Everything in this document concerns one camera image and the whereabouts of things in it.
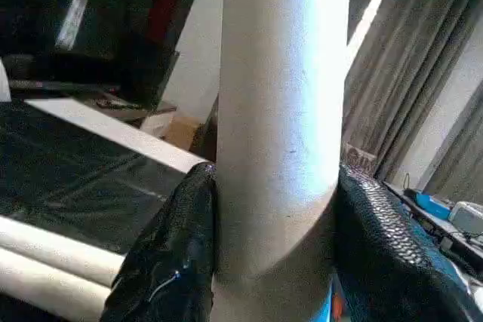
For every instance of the black work mat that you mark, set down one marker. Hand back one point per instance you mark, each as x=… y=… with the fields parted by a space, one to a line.
x=60 y=164

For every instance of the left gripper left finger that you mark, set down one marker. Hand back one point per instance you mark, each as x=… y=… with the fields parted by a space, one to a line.
x=166 y=262

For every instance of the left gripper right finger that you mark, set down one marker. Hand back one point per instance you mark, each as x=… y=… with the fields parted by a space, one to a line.
x=400 y=269

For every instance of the dark tall cabinet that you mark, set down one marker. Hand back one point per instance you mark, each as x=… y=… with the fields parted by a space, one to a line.
x=113 y=20

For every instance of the small blue device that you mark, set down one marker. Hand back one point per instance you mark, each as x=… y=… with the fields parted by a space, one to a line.
x=434 y=205

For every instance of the brown cardboard box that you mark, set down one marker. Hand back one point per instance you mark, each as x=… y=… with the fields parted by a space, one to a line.
x=181 y=132

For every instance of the flat white board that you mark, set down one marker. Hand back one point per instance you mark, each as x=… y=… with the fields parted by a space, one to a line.
x=113 y=132

